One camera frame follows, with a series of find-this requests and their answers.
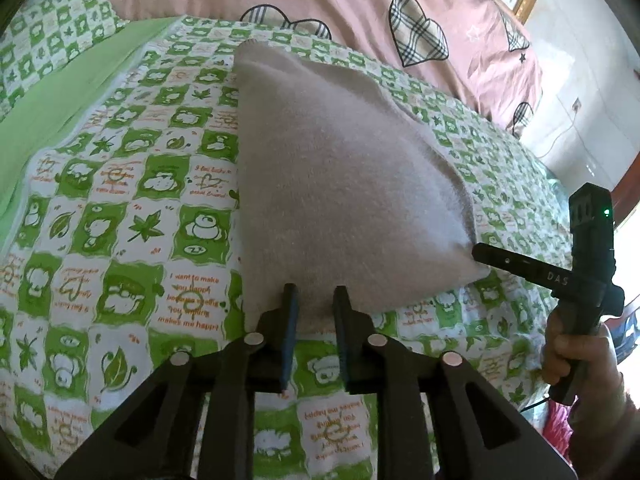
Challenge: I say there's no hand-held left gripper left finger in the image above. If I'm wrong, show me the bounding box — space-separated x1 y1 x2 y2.
54 284 301 480

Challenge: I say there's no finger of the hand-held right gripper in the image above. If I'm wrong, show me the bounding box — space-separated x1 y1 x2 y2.
471 242 573 292

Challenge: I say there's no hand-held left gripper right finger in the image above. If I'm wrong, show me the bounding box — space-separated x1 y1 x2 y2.
332 285 576 480

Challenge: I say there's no beige towel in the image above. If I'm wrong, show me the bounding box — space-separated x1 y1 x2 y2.
232 39 492 336

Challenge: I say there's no person's right forearm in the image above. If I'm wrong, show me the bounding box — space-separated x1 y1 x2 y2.
565 390 640 480

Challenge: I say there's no person's right hand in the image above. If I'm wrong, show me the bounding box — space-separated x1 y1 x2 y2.
542 305 632 411

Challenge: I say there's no reddish wooden furniture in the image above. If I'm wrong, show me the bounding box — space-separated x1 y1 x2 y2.
607 152 640 233

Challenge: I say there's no green checked bed sheet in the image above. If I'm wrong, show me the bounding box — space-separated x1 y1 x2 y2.
0 14 576 480

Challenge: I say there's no pink quilt with plaid hearts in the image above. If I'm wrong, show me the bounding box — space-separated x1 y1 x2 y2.
97 0 545 137

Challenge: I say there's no plain green sheet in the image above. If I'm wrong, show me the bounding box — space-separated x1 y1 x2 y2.
0 16 183 233

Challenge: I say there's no green checked pillow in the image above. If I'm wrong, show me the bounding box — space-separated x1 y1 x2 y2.
0 0 128 123

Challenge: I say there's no white wall cable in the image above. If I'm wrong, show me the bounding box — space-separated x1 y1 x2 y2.
535 105 581 161

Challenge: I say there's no black cable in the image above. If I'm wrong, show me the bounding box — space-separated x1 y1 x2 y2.
517 394 556 415

